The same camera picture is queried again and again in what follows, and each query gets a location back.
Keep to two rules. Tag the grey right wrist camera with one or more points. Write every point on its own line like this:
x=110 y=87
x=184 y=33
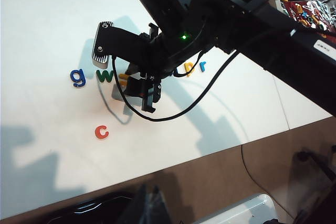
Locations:
x=101 y=61

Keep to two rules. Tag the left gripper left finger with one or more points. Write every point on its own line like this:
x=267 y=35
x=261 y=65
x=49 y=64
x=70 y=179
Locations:
x=136 y=211

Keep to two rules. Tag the red foil magnet bag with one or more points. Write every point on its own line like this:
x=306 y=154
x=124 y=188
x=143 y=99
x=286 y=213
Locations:
x=315 y=11

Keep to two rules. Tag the blue letter g magnet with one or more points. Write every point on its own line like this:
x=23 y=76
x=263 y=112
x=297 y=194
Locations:
x=78 y=75

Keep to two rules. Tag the white plastic bin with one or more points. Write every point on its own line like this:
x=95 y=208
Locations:
x=241 y=211

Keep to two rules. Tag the yellow letter u magnet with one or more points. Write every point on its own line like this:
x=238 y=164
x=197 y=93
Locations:
x=123 y=78

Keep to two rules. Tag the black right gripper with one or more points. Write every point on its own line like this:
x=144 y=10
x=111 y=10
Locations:
x=162 y=56

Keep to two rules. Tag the glossy black robot base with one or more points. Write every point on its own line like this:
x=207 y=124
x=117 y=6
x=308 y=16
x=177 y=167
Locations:
x=86 y=209

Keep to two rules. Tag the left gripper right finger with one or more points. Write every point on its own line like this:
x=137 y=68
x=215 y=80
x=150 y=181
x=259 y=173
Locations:
x=158 y=211

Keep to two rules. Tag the green letter w magnet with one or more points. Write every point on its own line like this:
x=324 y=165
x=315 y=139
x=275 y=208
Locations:
x=104 y=77

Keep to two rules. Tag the light blue letter r magnet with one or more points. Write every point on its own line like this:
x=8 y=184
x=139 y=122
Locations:
x=202 y=66

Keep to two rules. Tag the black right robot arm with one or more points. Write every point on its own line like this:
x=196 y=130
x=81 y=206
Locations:
x=262 y=24

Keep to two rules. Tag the yellow letter p magnet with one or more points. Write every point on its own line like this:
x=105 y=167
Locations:
x=189 y=68

